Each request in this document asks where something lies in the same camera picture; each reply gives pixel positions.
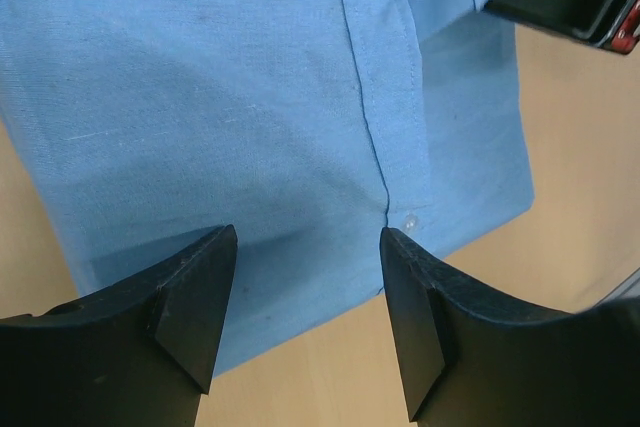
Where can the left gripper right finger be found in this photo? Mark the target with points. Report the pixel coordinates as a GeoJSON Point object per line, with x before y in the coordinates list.
{"type": "Point", "coordinates": [471, 355]}

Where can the light blue long sleeve shirt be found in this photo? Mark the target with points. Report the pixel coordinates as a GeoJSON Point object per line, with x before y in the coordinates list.
{"type": "Point", "coordinates": [308, 125]}

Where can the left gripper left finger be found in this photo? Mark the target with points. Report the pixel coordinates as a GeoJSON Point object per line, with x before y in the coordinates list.
{"type": "Point", "coordinates": [140, 352]}

